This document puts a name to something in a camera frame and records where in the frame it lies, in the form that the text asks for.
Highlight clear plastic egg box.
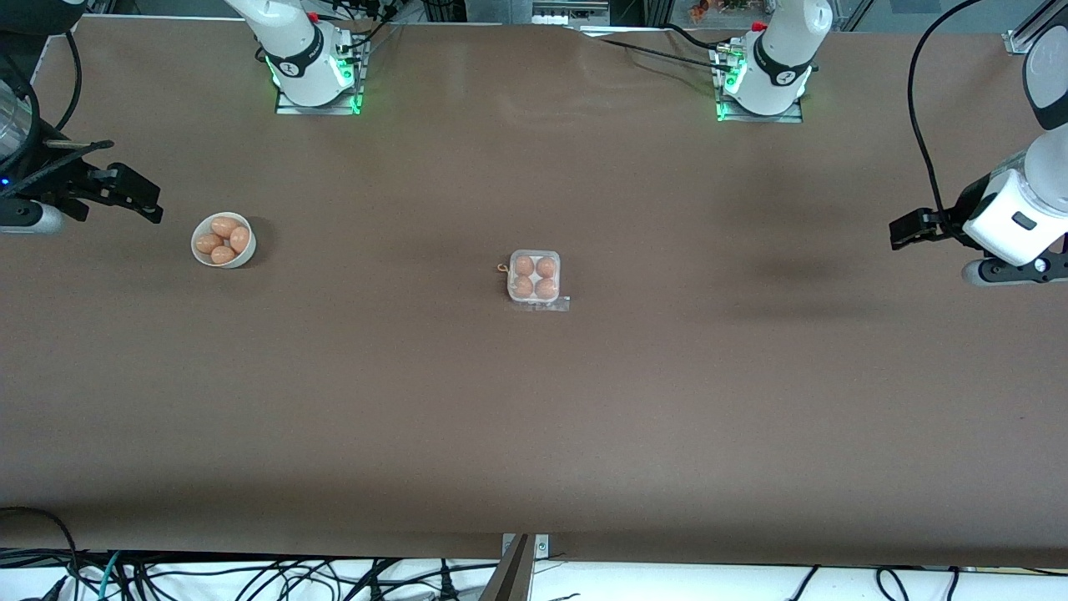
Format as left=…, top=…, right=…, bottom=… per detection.
left=506, top=249, right=562, bottom=304

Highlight white electronics box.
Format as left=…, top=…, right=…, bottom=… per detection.
left=534, top=0, right=612, bottom=26

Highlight white round bowl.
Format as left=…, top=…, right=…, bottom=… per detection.
left=190, top=211, right=257, bottom=270

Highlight clear tape strip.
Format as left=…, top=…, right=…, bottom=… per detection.
left=504, top=294, right=572, bottom=315

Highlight brown table cover mat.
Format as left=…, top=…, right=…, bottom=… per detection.
left=0, top=17, right=1068, bottom=568

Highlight dark metal bar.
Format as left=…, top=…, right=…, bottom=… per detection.
left=477, top=534, right=535, bottom=601

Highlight aluminium frame profile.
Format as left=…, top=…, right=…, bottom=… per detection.
left=1004, top=0, right=1068, bottom=55

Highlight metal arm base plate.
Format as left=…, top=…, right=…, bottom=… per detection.
left=275, top=38, right=363, bottom=115
left=715, top=46, right=804, bottom=124

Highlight black power cable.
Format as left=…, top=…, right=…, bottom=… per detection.
left=584, top=33, right=735, bottom=73
left=663, top=23, right=739, bottom=53

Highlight black looped floor cable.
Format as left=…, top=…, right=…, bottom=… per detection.
left=0, top=507, right=80, bottom=601

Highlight teal cable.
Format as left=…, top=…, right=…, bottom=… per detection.
left=98, top=551, right=124, bottom=601

